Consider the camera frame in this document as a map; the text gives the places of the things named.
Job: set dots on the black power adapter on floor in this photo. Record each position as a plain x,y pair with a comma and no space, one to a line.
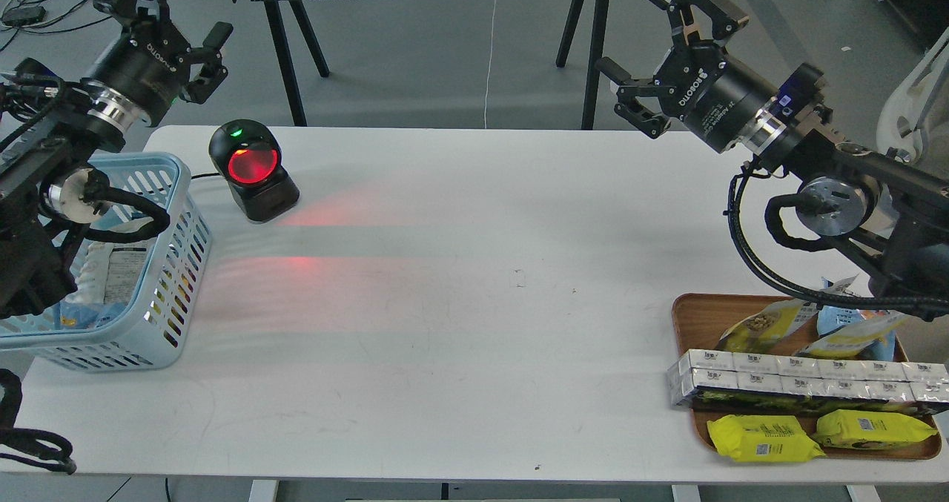
24,16

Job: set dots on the blue snack bag in basket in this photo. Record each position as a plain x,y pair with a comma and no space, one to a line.
84,316

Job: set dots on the yellow snack packet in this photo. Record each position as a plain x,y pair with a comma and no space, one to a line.
762,439
869,430

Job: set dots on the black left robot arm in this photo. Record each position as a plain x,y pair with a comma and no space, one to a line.
53,199

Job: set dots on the white chair at right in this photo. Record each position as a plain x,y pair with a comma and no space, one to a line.
914,120

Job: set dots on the silver boxed snack multipack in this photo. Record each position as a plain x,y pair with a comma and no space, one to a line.
712,380

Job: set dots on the light blue plastic basket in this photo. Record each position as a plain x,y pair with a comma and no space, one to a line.
151,333

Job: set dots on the blue white snack bag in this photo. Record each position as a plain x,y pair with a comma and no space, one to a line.
830,319

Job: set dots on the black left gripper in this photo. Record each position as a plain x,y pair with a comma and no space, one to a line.
141,75

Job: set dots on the black barcode scanner red window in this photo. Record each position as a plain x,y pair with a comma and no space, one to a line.
249,158

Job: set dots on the yellow chickpea snack pouch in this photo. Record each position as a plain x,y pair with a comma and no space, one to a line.
760,332

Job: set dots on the white snack bag in basket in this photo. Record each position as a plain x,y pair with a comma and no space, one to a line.
110,273

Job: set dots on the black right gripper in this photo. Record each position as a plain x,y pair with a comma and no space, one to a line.
698,84

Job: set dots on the yellow snack packet left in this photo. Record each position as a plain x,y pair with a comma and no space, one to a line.
762,439

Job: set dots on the yellow snack packet right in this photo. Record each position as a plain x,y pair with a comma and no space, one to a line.
869,430

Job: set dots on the brown wooden tray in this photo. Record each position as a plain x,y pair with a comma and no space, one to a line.
699,321

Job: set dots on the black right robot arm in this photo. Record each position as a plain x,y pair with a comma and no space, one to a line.
883,214

